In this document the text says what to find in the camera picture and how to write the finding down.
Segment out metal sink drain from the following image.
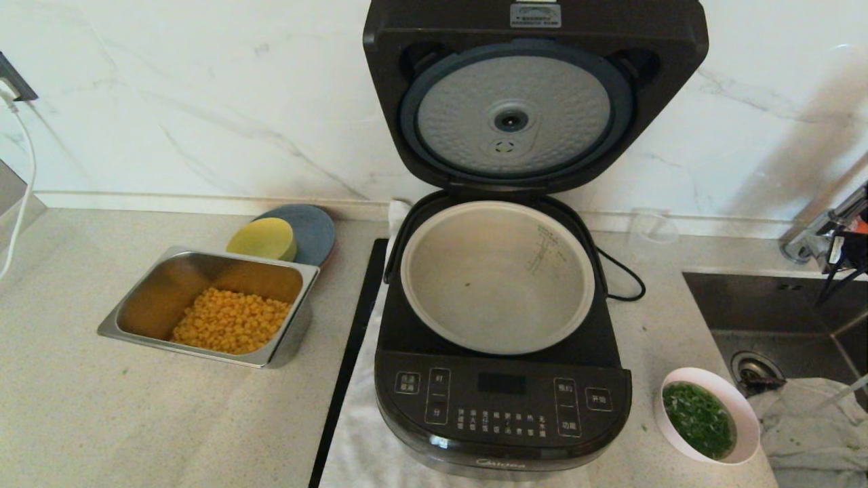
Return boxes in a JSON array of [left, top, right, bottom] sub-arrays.
[[730, 350, 786, 397]]

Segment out clear glass cup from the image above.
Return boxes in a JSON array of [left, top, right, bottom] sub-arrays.
[[627, 209, 680, 255]]

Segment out chrome faucet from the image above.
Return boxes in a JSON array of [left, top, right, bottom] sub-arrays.
[[780, 182, 868, 268]]

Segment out black rice cooker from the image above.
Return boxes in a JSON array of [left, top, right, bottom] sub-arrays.
[[374, 190, 633, 479]]

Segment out white towel under cooker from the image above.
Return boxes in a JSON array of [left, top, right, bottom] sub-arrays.
[[319, 201, 591, 488]]

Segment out black wall socket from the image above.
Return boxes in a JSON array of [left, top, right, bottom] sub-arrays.
[[0, 51, 41, 104]]

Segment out grey inner pot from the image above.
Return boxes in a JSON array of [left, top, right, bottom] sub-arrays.
[[400, 201, 596, 356]]

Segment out yellow small bowl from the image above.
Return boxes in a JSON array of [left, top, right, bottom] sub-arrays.
[[226, 218, 298, 263]]

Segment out stainless steel sink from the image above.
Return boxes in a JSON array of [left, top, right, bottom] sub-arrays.
[[682, 271, 868, 414]]

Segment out chopped green vegetables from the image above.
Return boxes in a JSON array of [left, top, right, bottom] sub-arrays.
[[662, 382, 736, 460]]

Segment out blue-grey round plate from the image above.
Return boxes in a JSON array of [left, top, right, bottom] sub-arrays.
[[252, 205, 336, 268]]

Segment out white cable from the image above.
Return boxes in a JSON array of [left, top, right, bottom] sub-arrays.
[[0, 81, 39, 282]]

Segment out stainless steel tray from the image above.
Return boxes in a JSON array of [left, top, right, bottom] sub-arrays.
[[96, 246, 321, 369]]

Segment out white crumpled cloth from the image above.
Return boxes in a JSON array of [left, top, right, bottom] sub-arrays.
[[746, 377, 868, 488]]

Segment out black power cord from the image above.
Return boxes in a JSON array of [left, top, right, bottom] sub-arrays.
[[597, 247, 646, 302]]

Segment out black rice cooker lid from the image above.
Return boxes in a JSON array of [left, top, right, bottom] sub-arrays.
[[363, 0, 710, 196]]

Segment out yellow corn kernels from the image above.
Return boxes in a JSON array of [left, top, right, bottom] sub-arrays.
[[171, 287, 292, 354]]

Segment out white round bowl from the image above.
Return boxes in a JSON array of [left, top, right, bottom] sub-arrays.
[[654, 367, 761, 465]]

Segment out grey appliance edge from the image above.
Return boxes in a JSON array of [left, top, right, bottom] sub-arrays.
[[0, 159, 48, 255]]

